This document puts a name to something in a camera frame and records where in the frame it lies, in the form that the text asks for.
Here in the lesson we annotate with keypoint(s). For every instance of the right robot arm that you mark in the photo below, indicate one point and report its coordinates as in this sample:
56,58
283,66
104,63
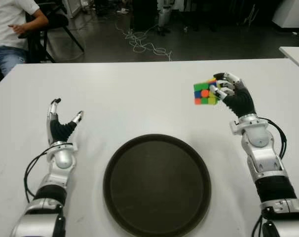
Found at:
260,148

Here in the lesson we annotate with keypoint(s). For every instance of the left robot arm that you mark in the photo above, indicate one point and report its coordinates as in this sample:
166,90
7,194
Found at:
63,160

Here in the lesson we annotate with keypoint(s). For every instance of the dark round plate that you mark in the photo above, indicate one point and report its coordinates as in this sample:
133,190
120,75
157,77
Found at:
157,187

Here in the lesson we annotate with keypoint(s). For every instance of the white side table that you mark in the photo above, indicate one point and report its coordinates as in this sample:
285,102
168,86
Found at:
297,56

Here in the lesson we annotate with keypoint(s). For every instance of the black chair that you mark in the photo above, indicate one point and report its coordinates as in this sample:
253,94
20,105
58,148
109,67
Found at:
58,22

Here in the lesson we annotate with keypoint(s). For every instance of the white glass display cabinet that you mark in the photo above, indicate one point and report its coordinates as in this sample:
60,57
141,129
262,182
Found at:
73,8

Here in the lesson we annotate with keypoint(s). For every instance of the white cabinet with black base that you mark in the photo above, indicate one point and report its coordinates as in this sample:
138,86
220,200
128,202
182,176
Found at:
290,14

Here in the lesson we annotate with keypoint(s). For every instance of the white power strip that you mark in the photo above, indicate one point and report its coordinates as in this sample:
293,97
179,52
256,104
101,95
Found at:
123,11

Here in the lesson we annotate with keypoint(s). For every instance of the seated person in white shirt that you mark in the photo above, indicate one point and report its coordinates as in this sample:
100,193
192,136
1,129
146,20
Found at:
6,22

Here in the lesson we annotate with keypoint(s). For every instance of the silver folding stand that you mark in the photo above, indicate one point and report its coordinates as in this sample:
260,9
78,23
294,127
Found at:
250,17

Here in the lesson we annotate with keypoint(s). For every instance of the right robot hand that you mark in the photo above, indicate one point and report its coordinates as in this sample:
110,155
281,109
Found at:
240,101

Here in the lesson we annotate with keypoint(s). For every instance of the black column cabinet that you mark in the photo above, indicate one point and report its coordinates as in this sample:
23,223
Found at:
142,14

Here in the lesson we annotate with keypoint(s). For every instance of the silver humanoid robot legs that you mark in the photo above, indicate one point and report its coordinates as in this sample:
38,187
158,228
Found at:
163,17

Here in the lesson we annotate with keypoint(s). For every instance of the multicoloured Rubik's cube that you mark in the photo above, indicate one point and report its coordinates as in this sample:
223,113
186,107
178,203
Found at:
201,96

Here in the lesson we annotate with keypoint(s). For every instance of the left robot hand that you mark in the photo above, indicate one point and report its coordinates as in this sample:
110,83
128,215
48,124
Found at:
59,132

